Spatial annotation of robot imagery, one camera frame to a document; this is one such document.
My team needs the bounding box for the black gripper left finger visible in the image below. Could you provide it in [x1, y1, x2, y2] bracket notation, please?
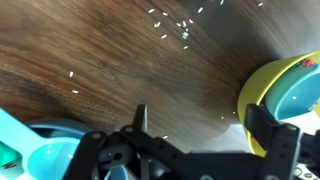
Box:
[133, 104, 148, 132]

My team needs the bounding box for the dark blue plate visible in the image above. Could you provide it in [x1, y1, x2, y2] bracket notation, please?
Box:
[26, 117, 91, 139]

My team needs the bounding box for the yellow bowl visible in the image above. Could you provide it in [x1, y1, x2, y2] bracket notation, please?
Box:
[237, 50, 320, 158]

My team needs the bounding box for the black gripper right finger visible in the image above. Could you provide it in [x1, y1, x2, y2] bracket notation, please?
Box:
[244, 104, 280, 152]

